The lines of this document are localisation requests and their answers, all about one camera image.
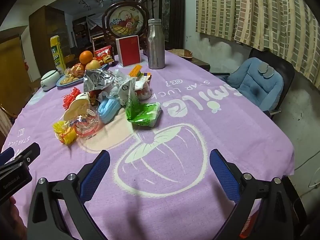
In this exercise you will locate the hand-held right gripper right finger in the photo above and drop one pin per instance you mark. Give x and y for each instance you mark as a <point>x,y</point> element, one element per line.
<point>225,177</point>

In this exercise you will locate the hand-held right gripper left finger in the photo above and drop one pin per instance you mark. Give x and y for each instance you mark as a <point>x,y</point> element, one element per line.
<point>96,172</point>

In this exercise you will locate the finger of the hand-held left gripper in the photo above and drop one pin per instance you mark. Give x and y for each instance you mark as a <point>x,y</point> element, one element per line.
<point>7,153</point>
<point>31,152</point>

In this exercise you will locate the red shredded netting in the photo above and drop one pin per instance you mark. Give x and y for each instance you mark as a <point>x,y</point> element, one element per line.
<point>71,96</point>

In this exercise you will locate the silver foil bag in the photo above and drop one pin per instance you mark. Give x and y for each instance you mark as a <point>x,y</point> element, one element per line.
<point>100,80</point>

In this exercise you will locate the purple printed tablecloth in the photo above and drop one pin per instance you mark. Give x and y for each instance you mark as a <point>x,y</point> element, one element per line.
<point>200,155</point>

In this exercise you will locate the clear red-printed wrapper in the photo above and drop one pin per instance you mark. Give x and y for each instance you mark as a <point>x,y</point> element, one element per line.
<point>86,126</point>

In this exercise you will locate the cream round disc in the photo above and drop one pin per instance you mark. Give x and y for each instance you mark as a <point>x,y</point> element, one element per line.
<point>75,107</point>

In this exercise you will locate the blue face mask pack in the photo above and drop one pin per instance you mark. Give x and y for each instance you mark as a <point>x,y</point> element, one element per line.
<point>107,110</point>

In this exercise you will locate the brown snack wrapper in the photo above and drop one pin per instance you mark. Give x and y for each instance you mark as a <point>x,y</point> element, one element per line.
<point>93,98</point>

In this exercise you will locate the white lidded bowl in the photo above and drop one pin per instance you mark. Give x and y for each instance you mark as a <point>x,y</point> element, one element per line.
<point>50,80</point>

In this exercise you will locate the green packet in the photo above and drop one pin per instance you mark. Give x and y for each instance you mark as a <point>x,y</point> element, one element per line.
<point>145,115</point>

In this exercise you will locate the blue plate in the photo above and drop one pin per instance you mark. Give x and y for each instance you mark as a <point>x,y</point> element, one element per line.
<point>66,85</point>

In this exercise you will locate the pile of wrapped snacks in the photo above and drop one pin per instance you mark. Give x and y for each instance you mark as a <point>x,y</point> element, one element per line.
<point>72,75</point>

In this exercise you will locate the brown wooden cupboard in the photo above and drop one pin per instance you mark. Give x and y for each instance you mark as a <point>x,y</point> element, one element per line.
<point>15,62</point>

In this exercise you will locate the clear cup with red contents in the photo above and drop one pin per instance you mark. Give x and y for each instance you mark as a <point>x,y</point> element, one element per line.
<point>143,92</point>

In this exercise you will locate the yellow carton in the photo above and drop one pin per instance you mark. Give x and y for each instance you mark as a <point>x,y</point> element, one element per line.
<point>57,55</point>

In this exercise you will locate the blue seat cushion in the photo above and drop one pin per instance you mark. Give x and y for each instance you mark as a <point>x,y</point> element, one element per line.
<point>252,80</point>

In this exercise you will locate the apple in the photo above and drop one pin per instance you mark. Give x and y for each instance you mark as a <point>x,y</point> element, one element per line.
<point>93,65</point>

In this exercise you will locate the white box coloured label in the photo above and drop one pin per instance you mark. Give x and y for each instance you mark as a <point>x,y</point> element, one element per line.
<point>145,76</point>

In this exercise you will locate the orange box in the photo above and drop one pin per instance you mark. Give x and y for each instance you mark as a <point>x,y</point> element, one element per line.
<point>136,70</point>

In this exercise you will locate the orange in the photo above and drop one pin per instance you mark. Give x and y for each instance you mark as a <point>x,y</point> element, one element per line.
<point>86,57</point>

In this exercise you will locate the dark wooden side table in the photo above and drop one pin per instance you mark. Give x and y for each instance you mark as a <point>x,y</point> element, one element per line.
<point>200,63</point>

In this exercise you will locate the red snack packet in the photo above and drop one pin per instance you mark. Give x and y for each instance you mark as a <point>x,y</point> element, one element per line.
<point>103,55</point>

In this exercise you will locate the black office chair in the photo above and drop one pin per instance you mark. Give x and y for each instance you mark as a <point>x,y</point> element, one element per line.
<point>287,70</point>

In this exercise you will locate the red box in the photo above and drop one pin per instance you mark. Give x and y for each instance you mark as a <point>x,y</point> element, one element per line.
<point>128,51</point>

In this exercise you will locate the tall wooden cabinet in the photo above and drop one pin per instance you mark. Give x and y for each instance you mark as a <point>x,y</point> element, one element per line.
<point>45,25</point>

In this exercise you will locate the brown cloth pouch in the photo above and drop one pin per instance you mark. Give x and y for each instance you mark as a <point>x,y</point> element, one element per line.
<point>183,53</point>

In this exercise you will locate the steel bottle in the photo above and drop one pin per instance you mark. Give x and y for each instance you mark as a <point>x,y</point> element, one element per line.
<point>155,47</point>

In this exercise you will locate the round embroidered table screen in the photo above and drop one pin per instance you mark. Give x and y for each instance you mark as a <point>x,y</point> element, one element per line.
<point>125,20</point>

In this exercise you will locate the checked curtain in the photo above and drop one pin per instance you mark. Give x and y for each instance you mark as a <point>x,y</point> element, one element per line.
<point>250,12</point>

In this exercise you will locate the dark framed painting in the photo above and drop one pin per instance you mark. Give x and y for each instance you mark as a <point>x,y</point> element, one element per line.
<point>172,5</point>

